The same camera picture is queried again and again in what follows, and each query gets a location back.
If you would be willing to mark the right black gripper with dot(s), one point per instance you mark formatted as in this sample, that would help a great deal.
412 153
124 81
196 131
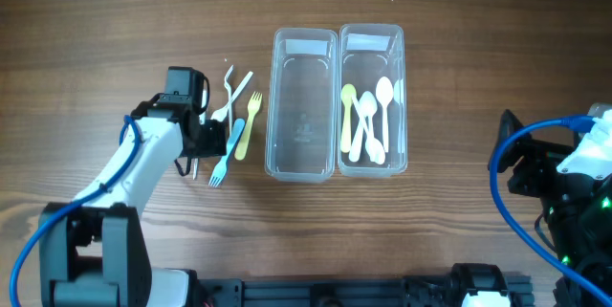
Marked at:
529 164

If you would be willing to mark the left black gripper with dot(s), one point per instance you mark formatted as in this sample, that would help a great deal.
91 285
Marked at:
210 140

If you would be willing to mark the white plastic fork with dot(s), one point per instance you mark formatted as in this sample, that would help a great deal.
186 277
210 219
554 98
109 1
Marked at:
221 114

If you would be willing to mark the light blue plastic fork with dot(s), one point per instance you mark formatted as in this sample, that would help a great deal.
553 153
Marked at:
220 170

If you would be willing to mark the yellow plastic fork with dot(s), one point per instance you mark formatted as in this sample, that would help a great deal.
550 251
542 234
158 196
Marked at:
254 106

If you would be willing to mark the yellow plastic spoon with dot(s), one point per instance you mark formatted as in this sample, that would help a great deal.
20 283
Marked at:
347 93

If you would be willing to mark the white spoon bowl down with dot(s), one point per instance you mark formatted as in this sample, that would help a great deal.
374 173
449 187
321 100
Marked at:
373 146

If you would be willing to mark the white spoon thin handle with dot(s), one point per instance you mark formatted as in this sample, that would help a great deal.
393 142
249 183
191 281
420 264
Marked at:
364 106

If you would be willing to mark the white spoon wide handle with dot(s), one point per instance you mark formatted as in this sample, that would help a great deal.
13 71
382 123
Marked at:
384 95

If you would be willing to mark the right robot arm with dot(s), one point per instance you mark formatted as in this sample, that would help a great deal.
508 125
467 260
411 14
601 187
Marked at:
573 232

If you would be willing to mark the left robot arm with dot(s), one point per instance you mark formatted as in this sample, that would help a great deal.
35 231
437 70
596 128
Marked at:
91 250

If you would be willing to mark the left clear plastic container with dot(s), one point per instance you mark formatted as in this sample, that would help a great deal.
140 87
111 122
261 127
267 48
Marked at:
302 119

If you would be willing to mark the clear plastic container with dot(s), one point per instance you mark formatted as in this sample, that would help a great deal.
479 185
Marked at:
302 119
368 52

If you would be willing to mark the right clear plastic container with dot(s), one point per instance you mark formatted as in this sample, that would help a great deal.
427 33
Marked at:
368 52

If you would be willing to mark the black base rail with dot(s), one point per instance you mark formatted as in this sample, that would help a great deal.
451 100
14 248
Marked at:
398 292

